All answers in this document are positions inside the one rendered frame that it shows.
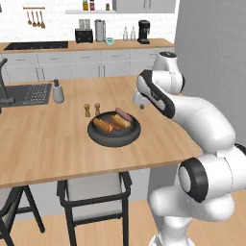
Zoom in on reddish brown sausage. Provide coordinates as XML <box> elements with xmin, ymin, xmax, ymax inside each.
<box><xmin>102</xmin><ymin>118</ymin><xmax>122</xmax><ymax>132</ymax></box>
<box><xmin>114</xmin><ymin>107</ymin><xmax>134</xmax><ymax>122</ymax></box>

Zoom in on dark grey sink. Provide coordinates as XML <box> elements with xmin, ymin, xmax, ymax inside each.
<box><xmin>0</xmin><ymin>83</ymin><xmax>53</xmax><ymax>109</ymax></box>

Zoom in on white wall shelf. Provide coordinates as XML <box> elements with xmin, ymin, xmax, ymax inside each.
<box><xmin>64</xmin><ymin>9</ymin><xmax>117</xmax><ymax>15</ymax></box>

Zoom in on wooden hanging spatula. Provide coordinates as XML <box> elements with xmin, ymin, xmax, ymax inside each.
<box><xmin>39</xmin><ymin>10</ymin><xmax>46</xmax><ymax>30</ymax></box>

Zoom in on golden hot dog bun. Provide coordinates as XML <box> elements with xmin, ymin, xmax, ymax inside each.
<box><xmin>111</xmin><ymin>113</ymin><xmax>132</xmax><ymax>130</ymax></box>
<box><xmin>92</xmin><ymin>116</ymin><xmax>114</xmax><ymax>135</ymax></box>

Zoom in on dark grey bowl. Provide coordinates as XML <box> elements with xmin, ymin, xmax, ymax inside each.
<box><xmin>87</xmin><ymin>111</ymin><xmax>142</xmax><ymax>148</ymax></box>

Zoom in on grey soap dispenser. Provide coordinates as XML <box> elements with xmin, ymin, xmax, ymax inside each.
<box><xmin>52</xmin><ymin>78</ymin><xmax>65</xmax><ymax>105</ymax></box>

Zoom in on grey wall cupboard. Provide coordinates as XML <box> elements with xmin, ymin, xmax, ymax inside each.
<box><xmin>111</xmin><ymin>0</ymin><xmax>178</xmax><ymax>14</ymax></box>

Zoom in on black hob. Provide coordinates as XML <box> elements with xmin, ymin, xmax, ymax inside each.
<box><xmin>2</xmin><ymin>40</ymin><xmax>70</xmax><ymax>52</ymax></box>

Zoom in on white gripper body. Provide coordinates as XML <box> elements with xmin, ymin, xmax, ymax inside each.
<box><xmin>132</xmin><ymin>88</ymin><xmax>152</xmax><ymax>108</ymax></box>

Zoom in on black chair with grey seat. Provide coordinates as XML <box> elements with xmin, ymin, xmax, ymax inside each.
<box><xmin>56</xmin><ymin>170</ymin><xmax>134</xmax><ymax>246</ymax></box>
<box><xmin>0</xmin><ymin>184</ymin><xmax>46</xmax><ymax>246</ymax></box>

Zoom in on black coffee machine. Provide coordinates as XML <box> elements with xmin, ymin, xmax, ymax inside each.
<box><xmin>136</xmin><ymin>19</ymin><xmax>152</xmax><ymax>45</ymax></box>

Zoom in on black toaster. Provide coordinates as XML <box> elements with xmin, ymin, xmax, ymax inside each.
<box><xmin>74</xmin><ymin>27</ymin><xmax>94</xmax><ymax>44</ymax></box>

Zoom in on run of grey base cupboards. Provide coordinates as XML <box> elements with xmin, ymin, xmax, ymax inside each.
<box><xmin>0</xmin><ymin>46</ymin><xmax>176</xmax><ymax>85</ymax></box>

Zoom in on black tap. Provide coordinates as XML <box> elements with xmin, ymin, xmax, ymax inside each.
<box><xmin>0</xmin><ymin>58</ymin><xmax>16</xmax><ymax>113</ymax></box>

